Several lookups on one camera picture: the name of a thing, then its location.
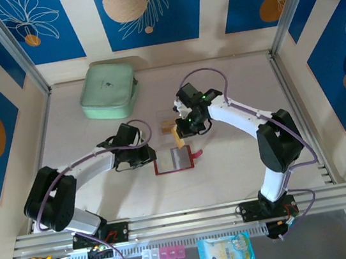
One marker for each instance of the gold card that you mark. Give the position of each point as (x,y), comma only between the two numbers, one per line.
(180,142)
(167,124)

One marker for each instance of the red card holder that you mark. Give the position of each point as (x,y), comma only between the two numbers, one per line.
(180,159)

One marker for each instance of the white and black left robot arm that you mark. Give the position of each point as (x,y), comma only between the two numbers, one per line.
(91,165)

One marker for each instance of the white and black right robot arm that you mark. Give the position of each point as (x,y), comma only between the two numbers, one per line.
(239,117)

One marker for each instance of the clear plastic card tray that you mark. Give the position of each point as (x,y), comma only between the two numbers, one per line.
(164,116)

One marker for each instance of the mint green zip pouch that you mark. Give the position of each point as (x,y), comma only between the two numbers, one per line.
(106,87)

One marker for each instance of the white and pink pill organizer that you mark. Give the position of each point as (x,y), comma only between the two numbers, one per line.
(163,254)

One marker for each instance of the blue wet wipes packet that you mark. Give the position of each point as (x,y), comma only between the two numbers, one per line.
(225,251)

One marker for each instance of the aluminium mounting rail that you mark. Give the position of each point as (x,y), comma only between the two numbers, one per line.
(185,219)

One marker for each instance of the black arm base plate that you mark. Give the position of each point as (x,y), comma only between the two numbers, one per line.
(249,212)
(123,231)

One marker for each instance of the aluminium table edge rail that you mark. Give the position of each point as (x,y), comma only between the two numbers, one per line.
(284,88)

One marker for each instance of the aluminium frame post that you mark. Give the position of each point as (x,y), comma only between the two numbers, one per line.
(291,6)
(14,45)

